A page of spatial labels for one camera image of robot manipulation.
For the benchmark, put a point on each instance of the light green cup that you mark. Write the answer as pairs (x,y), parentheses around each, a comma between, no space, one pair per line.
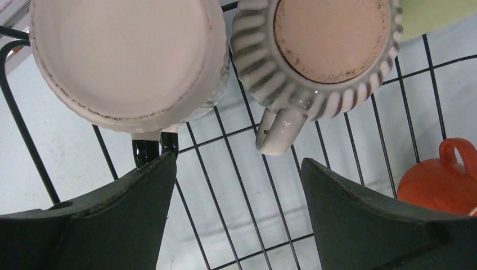
(421,16)

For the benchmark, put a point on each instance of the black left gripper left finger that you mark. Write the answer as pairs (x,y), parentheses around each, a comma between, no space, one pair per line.
(117,226)

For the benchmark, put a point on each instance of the grey striped mug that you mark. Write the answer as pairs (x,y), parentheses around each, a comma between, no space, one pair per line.
(309,60)

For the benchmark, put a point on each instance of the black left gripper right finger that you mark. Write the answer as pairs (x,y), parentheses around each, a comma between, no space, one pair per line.
(356,227)

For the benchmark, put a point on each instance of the black wire dish rack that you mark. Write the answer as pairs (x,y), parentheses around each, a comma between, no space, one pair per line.
(233,207)

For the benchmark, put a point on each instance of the orange cup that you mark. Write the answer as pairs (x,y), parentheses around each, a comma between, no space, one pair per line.
(446,183)

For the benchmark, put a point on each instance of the white ribbed mug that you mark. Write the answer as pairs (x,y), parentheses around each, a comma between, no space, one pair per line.
(138,67)

